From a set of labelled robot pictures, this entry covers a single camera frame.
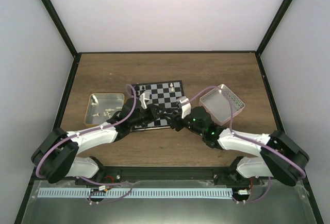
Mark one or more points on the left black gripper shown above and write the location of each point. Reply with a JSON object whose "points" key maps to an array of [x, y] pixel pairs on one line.
{"points": [[153, 114]]}

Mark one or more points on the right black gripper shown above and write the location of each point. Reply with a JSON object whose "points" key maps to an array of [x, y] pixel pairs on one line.
{"points": [[176, 119]]}

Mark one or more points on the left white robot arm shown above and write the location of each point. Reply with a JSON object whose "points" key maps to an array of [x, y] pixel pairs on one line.
{"points": [[58, 155]]}

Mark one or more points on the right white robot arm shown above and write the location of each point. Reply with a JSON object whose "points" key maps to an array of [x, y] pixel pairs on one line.
{"points": [[273, 155]]}

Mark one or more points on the white chess piece in tin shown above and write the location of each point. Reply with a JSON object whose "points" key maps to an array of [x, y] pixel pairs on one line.
{"points": [[94, 100]]}

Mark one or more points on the black and silver chessboard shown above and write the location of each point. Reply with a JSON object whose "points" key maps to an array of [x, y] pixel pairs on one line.
{"points": [[161, 95]]}

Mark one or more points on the gold metal tin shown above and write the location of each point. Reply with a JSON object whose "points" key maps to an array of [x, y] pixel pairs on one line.
{"points": [[108, 104]]}

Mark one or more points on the pink embossed metal tin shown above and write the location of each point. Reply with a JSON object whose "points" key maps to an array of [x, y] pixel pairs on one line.
{"points": [[218, 106]]}

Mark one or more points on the metal sheet cover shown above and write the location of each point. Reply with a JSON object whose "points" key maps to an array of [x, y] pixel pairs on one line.
{"points": [[269, 203]]}

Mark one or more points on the light blue slotted strip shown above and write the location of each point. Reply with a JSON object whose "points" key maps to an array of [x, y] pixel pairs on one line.
{"points": [[137, 193]]}

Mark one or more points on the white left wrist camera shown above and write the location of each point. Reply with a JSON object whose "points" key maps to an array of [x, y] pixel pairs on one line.
{"points": [[144, 98]]}

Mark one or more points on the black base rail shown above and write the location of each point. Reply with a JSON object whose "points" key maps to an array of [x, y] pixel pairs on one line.
{"points": [[114, 174]]}

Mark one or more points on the black enclosure frame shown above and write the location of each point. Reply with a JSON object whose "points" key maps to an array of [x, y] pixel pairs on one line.
{"points": [[194, 68]]}

